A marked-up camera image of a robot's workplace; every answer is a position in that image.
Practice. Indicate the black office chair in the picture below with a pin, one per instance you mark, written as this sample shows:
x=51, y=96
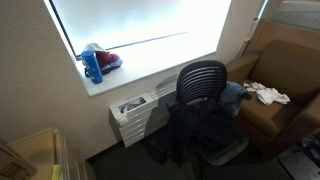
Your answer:
x=204, y=81

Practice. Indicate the black garment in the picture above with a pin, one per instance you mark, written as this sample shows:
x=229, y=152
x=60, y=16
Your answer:
x=204, y=124

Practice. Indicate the blue denim garment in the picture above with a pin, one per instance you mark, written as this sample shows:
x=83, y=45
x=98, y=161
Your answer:
x=231, y=98

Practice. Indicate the brown leather sofa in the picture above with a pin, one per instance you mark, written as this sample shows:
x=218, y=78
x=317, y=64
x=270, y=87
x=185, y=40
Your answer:
x=293, y=70

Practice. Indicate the blue water bottle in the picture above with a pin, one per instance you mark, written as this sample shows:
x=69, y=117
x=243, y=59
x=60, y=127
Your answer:
x=92, y=66

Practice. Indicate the white cloth on sill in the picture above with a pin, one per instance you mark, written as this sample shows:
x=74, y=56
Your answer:
x=93, y=47

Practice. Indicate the white socks pile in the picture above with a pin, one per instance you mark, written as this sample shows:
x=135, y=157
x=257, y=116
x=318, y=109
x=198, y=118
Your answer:
x=266, y=95

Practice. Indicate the yellow sticky note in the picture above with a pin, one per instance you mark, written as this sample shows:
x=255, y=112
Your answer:
x=56, y=173

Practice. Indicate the light wooden dresser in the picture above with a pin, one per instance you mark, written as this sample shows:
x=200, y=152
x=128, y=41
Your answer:
x=50, y=147

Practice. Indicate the white wall heater unit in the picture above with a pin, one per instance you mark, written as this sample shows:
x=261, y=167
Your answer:
x=141, y=115

